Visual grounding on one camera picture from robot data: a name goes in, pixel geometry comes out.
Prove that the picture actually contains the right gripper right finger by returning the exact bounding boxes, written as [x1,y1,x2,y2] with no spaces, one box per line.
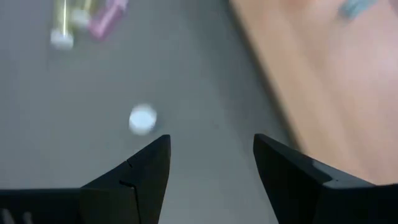
[252,134,346,224]

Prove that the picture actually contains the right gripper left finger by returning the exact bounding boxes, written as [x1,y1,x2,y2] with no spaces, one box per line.
[79,134,172,224]

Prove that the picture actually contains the blue bottle with pink pills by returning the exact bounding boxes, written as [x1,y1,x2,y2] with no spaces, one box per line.
[128,104,158,136]

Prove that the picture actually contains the pink pill bottle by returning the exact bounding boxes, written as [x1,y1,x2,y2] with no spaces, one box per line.
[86,0,130,41]

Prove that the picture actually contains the wooden shelf with black frame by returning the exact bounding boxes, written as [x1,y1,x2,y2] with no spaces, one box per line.
[228,0,398,186]

